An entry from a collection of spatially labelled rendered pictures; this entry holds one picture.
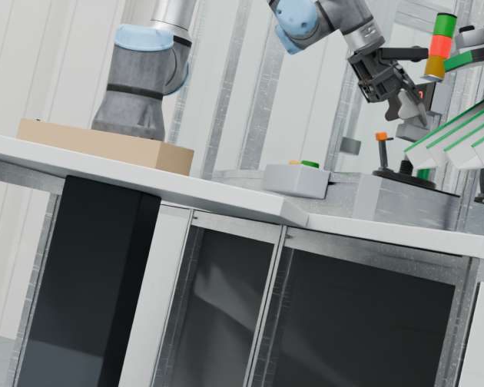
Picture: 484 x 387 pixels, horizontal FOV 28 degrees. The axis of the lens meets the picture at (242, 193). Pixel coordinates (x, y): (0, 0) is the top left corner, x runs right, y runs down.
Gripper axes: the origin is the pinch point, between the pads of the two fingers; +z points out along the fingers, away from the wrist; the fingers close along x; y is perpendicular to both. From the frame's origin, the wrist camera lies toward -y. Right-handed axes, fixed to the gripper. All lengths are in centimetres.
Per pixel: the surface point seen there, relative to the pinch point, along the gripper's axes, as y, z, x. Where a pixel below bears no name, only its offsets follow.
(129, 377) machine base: 77, 41, -102
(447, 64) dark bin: 0.0, -11.6, 21.9
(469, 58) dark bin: 1.4, -12.4, 32.6
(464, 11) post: -32.7, -11.3, -17.7
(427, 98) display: -11.7, 0.6, -14.9
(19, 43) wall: 15, -75, -357
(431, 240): 38, 0, 62
